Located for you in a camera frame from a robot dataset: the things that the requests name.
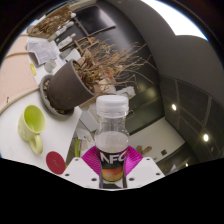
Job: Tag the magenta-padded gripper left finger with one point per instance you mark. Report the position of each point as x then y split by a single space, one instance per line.
88 160

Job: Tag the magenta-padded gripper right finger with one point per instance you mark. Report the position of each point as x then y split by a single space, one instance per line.
133 160

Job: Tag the clear drink bottle white cap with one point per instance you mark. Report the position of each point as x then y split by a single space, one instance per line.
111 140

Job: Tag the wooden figure sculpture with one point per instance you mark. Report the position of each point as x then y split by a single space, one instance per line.
143 149

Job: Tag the green seat cushion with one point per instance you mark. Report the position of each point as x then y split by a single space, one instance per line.
77 148

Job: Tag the stack of papers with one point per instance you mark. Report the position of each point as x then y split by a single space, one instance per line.
85 135

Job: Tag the flat round red coaster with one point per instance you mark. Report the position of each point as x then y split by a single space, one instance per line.
55 162

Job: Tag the dark double door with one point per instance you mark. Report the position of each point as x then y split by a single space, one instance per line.
146 113

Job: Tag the yellow-green mug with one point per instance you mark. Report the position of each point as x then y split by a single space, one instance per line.
31 123

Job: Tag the grey plant saucer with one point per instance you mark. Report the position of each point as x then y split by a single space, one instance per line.
45 100

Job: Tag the dark pot with dry plant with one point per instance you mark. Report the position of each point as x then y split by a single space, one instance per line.
66 88

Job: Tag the small grey cup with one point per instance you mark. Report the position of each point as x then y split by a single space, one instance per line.
50 65

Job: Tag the small yellow marker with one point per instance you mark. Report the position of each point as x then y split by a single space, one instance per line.
33 69

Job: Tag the wooden easel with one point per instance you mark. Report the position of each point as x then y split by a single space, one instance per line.
86 45

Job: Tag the open newspaper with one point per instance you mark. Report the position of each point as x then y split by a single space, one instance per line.
45 51

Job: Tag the long ceiling light strip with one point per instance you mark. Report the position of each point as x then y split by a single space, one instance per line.
176 18

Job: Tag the black wall screen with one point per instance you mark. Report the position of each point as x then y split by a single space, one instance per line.
95 20

